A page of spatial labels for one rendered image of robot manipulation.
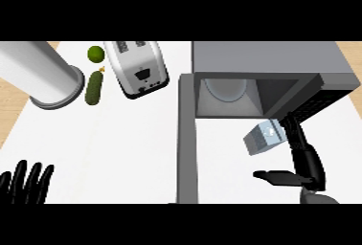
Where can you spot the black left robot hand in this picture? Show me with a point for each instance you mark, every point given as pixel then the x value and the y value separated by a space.
pixel 28 188

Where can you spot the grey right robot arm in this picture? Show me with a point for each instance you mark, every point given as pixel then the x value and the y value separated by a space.
pixel 316 198

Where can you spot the grey microwave door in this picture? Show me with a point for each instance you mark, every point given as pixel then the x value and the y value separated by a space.
pixel 186 140

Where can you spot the grey milk carton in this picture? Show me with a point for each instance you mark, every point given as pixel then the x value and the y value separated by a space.
pixel 263 139

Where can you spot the grey microwave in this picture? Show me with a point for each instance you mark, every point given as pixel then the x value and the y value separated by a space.
pixel 273 79

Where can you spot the green cucumber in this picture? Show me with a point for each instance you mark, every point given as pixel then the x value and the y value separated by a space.
pixel 93 87

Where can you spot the white cylindrical canister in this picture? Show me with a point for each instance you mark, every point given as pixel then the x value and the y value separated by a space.
pixel 40 73

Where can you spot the silver toaster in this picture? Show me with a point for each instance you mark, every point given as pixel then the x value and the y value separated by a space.
pixel 139 68

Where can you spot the green lime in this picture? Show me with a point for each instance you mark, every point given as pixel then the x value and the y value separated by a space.
pixel 94 54

